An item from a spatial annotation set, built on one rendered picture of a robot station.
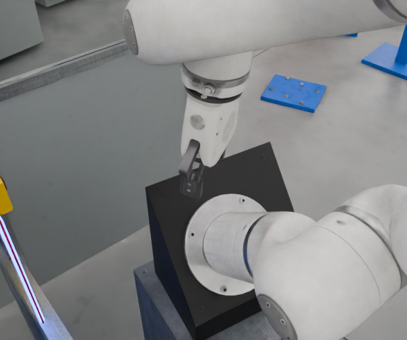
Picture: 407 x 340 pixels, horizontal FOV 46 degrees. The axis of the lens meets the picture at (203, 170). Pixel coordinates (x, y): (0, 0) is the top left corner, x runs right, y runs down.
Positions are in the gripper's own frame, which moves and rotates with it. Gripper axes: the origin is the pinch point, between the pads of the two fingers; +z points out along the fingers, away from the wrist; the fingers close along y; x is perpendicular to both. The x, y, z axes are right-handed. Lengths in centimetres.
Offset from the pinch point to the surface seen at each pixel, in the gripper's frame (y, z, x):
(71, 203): 53, 97, 70
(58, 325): -11, 48, 25
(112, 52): 76, 39, 62
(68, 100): 60, 51, 70
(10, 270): -3, 50, 43
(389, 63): 285, 124, -37
